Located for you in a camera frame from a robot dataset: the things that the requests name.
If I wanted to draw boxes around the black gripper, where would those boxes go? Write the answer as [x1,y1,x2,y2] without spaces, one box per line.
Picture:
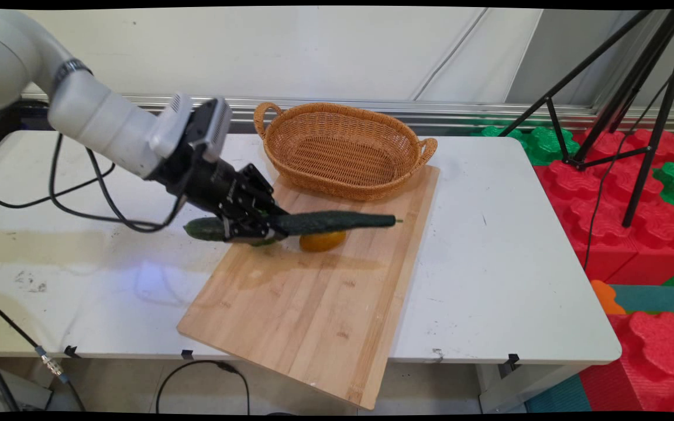
[154,137,288,244]

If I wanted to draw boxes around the long dark green cucumber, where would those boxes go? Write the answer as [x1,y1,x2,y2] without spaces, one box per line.
[184,210,403,242]

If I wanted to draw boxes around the orange fruit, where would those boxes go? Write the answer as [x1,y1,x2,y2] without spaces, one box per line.
[299,230,348,253]

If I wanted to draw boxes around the woven wicker basket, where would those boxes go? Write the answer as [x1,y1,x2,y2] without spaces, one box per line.
[253,102,438,202]

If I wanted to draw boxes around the wooden cutting board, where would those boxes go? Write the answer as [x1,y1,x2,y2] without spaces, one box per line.
[177,165,440,410]

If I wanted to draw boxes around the black equipment box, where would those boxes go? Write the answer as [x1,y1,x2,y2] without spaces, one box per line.
[0,98,52,161]

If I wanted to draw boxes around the teal foam floor tile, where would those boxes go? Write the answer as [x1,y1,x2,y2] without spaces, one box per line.
[524,374,593,413]
[609,285,674,314]

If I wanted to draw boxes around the orange foam piece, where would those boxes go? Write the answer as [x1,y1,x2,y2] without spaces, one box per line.
[591,279,628,316]

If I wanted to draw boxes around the large red foam block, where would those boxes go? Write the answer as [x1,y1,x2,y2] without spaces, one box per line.
[533,129,674,286]

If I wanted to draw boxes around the black tripod stand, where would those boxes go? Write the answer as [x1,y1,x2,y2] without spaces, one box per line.
[498,9,674,229]

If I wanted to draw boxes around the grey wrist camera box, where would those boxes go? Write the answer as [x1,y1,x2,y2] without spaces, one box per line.
[188,98,233,163]

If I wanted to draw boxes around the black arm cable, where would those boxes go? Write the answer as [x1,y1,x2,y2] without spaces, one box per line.
[0,147,116,209]
[49,133,187,233]

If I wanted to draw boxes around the black cable under table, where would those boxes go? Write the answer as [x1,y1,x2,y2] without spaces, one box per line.
[155,359,251,416]

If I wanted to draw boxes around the aluminium wall rail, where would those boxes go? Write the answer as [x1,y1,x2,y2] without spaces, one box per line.
[21,92,674,133]

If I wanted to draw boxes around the cable with metal connector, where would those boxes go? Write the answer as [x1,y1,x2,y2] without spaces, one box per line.
[0,295,87,412]

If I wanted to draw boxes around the white table leg frame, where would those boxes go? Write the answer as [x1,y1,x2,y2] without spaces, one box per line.
[476,363,579,413]

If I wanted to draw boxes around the thin black tripod cable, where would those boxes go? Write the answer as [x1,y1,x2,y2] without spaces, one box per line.
[582,76,672,271]

